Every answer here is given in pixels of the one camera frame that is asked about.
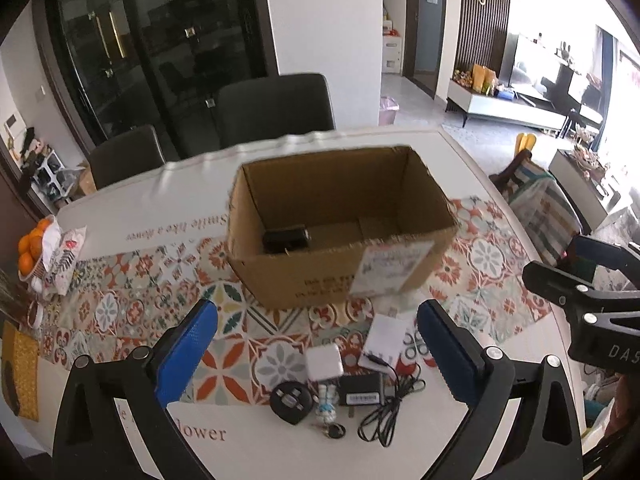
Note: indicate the white flat box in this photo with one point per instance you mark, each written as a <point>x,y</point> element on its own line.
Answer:
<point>384,340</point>

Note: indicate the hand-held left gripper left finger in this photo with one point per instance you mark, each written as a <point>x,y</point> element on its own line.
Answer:
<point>187,355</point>

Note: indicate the white coffee table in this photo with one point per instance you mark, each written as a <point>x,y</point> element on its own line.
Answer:
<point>575,185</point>

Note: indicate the dark brown door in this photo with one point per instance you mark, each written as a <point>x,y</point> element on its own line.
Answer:
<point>12,185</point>

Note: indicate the yellow toy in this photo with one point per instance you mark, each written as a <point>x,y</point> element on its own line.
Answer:
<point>525,142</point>

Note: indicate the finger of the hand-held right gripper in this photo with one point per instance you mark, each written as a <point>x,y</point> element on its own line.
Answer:
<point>555,282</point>
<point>610,262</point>

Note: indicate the white drawer cabinet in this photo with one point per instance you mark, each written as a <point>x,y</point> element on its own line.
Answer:
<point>392,55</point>

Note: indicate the small white blue figurine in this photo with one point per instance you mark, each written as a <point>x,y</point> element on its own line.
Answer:
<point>327,405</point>

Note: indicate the flat screen television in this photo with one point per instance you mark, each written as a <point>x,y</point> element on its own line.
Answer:
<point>540,70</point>

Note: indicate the black key fob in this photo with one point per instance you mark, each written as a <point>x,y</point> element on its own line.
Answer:
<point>335,431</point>

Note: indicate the printed snack bag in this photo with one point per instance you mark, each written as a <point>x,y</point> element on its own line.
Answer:
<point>62,260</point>

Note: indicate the pile of oranges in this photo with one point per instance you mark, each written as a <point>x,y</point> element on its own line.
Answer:
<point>30,247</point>

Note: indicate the clutter on shoe rack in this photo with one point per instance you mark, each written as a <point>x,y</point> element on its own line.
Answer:
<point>32,147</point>

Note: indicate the yellow patterned cloth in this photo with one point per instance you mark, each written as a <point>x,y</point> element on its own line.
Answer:
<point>22,370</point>

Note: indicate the yellow paper bags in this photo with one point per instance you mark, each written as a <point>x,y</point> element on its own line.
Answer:
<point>482,80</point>

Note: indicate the white wall intercom panel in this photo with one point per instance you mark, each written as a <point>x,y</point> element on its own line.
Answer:
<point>12,124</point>

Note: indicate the white cube charger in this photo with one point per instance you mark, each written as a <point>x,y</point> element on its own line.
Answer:
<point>324,362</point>

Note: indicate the striped cloth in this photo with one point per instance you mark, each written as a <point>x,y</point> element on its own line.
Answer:
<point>542,210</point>

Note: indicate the wooden chair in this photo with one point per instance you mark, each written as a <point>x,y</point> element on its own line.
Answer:
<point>505,177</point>

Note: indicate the pink trash bin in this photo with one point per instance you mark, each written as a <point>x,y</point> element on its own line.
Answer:
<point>389,111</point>

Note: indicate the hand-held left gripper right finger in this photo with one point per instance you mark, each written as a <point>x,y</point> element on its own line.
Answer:
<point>445,355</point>

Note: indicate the black glass sliding door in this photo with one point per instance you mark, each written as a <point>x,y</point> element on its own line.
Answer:
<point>165,50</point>

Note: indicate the white shoe rack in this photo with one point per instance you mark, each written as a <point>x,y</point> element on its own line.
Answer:
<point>52,180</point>

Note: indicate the blue grey door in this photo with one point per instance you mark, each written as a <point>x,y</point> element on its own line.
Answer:
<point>427,35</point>

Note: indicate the small dark dining chair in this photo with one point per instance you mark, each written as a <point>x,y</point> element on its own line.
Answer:
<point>127,157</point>

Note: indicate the large dark dining chair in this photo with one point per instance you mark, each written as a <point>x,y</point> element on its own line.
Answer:
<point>275,110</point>

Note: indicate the small black device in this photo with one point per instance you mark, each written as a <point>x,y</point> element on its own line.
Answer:
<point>285,240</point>

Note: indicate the brown cardboard box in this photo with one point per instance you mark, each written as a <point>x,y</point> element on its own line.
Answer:
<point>300,280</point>

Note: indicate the white television cabinet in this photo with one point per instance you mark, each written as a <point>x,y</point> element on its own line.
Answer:
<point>500,107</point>

